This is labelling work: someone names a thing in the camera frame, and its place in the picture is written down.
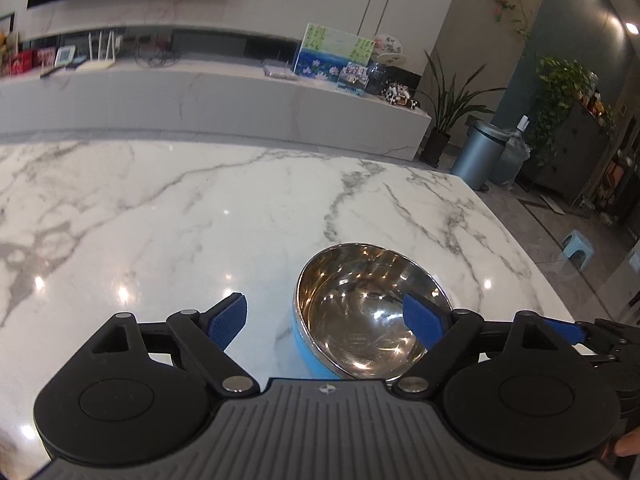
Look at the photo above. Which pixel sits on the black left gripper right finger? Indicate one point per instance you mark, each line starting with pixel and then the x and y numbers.
pixel 448 339

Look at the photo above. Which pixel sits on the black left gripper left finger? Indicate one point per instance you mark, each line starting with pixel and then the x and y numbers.
pixel 202 339

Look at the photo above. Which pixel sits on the stainless steel bowl blue outside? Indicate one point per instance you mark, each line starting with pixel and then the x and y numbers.
pixel 347 312

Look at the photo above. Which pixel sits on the white wifi router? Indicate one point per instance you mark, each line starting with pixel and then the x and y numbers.
pixel 102 52

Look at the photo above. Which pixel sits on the blue lotus painting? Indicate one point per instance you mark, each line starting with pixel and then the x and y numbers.
pixel 325 51

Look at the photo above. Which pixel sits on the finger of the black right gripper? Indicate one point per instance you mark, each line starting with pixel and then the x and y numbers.
pixel 570 332

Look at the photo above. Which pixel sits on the colourful photo card stand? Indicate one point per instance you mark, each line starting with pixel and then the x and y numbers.
pixel 353 78

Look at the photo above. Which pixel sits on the marble tv cabinet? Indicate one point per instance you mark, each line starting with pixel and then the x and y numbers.
pixel 211 98

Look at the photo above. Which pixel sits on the person's hand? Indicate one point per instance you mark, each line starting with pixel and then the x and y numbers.
pixel 628 445

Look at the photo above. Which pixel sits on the small blue plastic stool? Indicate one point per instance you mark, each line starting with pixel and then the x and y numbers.
pixel 577 249

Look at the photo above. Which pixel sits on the black white toy figures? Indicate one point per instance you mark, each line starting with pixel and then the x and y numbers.
pixel 399 95

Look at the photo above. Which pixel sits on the dark grey side cabinet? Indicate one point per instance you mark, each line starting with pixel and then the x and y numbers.
pixel 581 144

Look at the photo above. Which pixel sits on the small white display clock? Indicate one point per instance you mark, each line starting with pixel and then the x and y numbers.
pixel 64 56

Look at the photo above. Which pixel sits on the round decorative fan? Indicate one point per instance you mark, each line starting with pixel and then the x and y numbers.
pixel 387 50

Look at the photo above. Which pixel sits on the potted green leafy plant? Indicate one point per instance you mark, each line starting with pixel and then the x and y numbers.
pixel 451 102

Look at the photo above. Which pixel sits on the grey pedal trash bin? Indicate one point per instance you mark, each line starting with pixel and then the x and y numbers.
pixel 480 153

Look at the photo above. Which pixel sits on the climbing green vine plant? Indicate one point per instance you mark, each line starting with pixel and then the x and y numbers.
pixel 562 84

